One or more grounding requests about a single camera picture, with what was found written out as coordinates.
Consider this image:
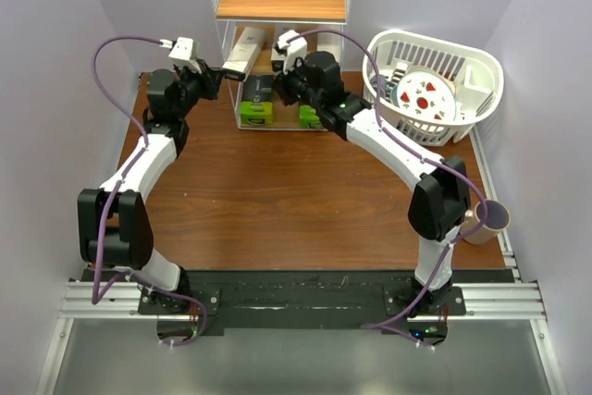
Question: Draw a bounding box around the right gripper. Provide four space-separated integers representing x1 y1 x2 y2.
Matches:
270 56 323 110

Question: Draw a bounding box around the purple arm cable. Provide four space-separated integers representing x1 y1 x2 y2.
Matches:
91 35 209 348
295 28 489 345

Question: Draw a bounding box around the aluminium frame rail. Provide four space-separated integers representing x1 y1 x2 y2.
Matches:
37 129 563 394

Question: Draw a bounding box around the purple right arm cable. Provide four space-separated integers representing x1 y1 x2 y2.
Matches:
295 28 489 345

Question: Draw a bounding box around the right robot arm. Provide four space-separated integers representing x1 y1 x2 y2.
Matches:
272 50 470 315

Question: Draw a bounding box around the black green razor box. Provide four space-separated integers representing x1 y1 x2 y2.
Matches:
299 104 323 130
239 75 274 126

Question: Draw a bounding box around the pink ceramic mug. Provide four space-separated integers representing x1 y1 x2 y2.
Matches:
460 199 511 245

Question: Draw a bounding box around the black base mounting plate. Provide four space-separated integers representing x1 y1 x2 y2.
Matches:
80 267 515 345

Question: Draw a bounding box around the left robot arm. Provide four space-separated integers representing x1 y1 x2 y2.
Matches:
77 60 224 314

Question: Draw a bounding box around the silver box with H logo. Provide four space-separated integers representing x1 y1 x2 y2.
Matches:
270 24 290 73

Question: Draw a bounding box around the narrow silver razor box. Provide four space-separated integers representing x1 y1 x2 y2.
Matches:
316 25 342 64

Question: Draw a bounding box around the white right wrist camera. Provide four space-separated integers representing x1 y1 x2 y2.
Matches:
277 30 307 74

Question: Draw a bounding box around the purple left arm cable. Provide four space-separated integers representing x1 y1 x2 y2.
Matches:
91 35 209 348

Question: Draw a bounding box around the small silver box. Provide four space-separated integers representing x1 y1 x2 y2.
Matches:
222 27 265 81

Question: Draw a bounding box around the watermelon pattern plate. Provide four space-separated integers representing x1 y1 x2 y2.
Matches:
389 67 458 120

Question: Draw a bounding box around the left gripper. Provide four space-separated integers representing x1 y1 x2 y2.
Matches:
174 59 226 119

